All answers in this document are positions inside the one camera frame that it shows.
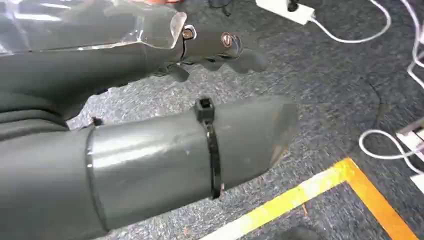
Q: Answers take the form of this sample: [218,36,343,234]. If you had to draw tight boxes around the clear plastic film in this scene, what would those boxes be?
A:
[0,0,188,56]

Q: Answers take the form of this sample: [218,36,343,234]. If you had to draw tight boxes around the ribbed grey left arm sleeve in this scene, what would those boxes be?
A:
[0,91,70,143]

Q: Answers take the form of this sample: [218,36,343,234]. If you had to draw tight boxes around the thin white cable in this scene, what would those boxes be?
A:
[400,0,424,91]

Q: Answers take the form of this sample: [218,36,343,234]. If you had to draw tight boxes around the white flat box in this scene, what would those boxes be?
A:
[410,173,424,196]

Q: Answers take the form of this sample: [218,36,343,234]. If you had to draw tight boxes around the yellow floor tape marking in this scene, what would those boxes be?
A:
[198,157,420,240]

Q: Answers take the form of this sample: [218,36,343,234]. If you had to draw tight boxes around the white adapter box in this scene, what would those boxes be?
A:
[395,127,424,154]

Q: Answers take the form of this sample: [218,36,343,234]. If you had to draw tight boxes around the white power strip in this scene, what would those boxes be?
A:
[255,0,316,26]

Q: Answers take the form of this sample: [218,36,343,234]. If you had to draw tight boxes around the looped white cable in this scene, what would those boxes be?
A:
[358,129,424,175]

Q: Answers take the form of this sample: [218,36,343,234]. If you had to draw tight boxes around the white power strip cable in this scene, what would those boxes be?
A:
[309,0,393,45]

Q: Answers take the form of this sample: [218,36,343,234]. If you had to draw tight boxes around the black cable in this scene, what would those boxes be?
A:
[207,0,233,17]

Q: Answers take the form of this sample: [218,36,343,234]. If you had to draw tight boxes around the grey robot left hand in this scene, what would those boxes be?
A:
[0,2,298,240]

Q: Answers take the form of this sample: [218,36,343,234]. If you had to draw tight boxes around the black cable tie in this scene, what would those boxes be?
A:
[193,96,223,200]

